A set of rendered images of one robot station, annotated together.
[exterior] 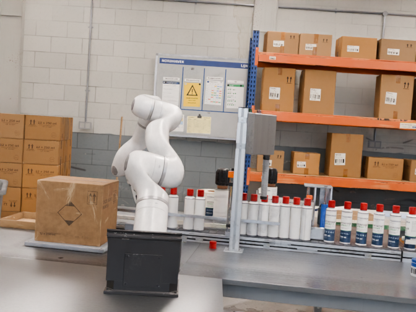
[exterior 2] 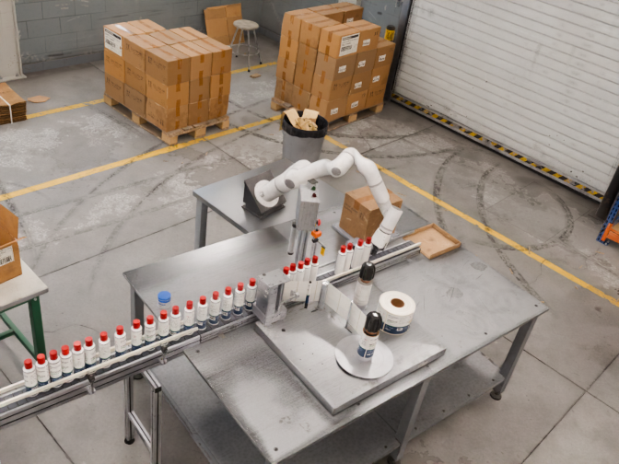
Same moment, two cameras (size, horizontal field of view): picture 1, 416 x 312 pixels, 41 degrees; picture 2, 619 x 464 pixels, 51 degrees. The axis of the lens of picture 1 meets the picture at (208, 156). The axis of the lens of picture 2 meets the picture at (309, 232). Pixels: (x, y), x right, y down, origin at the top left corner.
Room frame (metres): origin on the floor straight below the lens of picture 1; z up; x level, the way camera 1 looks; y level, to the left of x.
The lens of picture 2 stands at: (4.52, -2.54, 3.28)
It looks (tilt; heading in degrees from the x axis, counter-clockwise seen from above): 34 degrees down; 129
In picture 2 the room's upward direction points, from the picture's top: 10 degrees clockwise
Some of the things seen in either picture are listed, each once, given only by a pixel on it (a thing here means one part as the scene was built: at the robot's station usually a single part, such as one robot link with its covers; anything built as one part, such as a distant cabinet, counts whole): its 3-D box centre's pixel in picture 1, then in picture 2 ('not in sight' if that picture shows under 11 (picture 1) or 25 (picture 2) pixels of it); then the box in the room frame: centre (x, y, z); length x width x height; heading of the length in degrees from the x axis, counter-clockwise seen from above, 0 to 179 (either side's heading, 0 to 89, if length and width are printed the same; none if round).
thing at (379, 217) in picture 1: (378, 225); (215, 307); (2.63, -0.83, 0.98); 0.05 x 0.05 x 0.20
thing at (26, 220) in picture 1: (38, 221); (431, 240); (2.86, 0.86, 0.85); 0.30 x 0.26 x 0.04; 82
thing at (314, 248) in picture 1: (228, 238); (318, 284); (2.72, -0.13, 0.85); 1.65 x 0.11 x 0.05; 82
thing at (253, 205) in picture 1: (252, 215); (305, 272); (2.70, -0.24, 0.98); 0.05 x 0.05 x 0.20
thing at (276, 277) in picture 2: (317, 186); (274, 278); (2.76, -0.56, 1.14); 0.14 x 0.11 x 0.01; 82
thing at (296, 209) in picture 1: (295, 218); not in sight; (2.68, -0.45, 0.98); 0.05 x 0.05 x 0.20
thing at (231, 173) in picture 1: (231, 201); (316, 255); (2.67, -0.13, 1.05); 0.10 x 0.04 x 0.33; 172
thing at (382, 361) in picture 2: not in sight; (364, 356); (3.29, -0.38, 0.89); 0.31 x 0.31 x 0.01
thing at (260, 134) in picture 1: (256, 134); (307, 207); (2.63, -0.22, 1.38); 0.17 x 0.10 x 0.19; 137
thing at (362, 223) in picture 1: (362, 224); (227, 303); (2.64, -0.76, 0.98); 0.05 x 0.05 x 0.20
